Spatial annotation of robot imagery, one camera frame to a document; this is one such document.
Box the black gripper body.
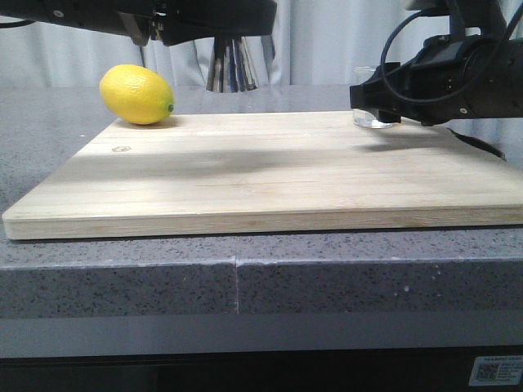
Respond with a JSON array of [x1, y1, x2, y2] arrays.
[[398, 37, 522, 125], [81, 1, 167, 46]]

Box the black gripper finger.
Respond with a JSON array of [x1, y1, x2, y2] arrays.
[[349, 65, 401, 123], [157, 1, 277, 46]]

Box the small glass beaker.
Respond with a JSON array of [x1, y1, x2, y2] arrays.
[[353, 65, 393, 129]]

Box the steel double jigger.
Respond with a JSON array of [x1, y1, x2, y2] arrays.
[[206, 36, 258, 93]]

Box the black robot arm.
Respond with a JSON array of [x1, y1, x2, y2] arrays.
[[1, 0, 277, 47], [350, 1, 522, 126]]

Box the yellow lemon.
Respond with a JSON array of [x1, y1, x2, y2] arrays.
[[99, 65, 174, 125]]

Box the grey curtain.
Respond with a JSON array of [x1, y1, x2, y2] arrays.
[[0, 0, 523, 88]]

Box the wooden cutting board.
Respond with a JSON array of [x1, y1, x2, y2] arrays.
[[2, 111, 522, 240]]

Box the white QR code label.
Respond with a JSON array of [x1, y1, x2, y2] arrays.
[[468, 355, 522, 386]]

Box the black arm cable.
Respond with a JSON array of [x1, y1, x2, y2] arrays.
[[379, 10, 523, 103]]

